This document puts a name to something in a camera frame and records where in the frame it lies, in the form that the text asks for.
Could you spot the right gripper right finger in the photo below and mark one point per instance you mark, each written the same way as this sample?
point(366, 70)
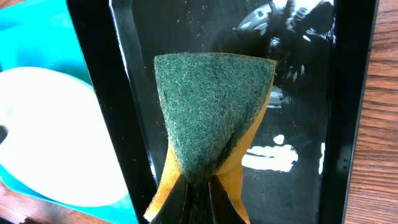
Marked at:
point(222, 208)

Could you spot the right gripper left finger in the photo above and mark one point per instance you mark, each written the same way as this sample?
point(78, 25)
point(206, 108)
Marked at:
point(174, 209)

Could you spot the green yellow sponge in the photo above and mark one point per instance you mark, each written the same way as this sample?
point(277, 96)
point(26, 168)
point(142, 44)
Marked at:
point(213, 104)

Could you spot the white plate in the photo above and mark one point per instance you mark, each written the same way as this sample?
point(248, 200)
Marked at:
point(56, 141)

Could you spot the black rectangular tray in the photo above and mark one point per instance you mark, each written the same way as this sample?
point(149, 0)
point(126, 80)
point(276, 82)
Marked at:
point(300, 160)

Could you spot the teal plastic tray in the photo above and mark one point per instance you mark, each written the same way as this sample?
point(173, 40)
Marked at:
point(41, 34)

